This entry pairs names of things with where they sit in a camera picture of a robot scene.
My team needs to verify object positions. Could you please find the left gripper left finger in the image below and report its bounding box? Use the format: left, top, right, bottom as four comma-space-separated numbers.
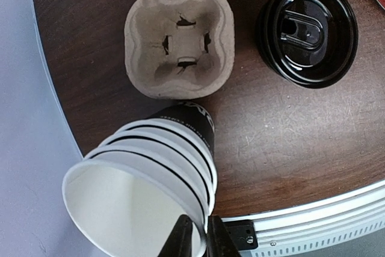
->
158, 215, 193, 257

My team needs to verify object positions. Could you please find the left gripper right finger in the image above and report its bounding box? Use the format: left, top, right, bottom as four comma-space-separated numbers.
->
207, 215, 240, 257

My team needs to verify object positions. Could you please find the stack of paper cups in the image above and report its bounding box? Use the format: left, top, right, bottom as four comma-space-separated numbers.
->
62, 101, 218, 256

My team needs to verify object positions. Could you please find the cardboard cup carrier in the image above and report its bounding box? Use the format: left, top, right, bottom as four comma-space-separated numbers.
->
124, 0, 235, 100

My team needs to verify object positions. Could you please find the stack of black lids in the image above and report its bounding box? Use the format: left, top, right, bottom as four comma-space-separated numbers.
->
255, 0, 359, 89

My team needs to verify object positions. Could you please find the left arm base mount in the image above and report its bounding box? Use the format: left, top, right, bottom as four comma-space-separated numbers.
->
224, 220, 258, 251

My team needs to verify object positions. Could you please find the aluminium front rail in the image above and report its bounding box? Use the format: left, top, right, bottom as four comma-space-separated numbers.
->
223, 181, 384, 256

